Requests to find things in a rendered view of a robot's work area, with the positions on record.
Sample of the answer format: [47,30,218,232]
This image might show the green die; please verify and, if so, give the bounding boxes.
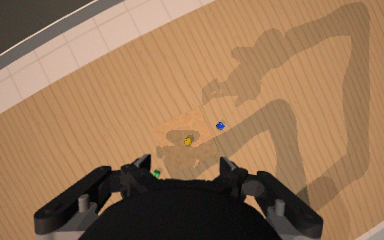
[153,170,160,178]

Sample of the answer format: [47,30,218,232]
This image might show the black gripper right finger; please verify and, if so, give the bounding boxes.
[199,157,324,240]

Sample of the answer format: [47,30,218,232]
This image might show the yellow die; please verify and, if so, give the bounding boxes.
[184,137,191,145]

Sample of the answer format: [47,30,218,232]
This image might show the blue die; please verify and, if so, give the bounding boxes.
[216,122,225,130]

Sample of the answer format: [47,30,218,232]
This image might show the tan square mat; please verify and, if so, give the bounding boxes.
[152,107,219,174]

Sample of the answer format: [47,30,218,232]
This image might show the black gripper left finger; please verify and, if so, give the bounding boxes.
[34,154,172,240]

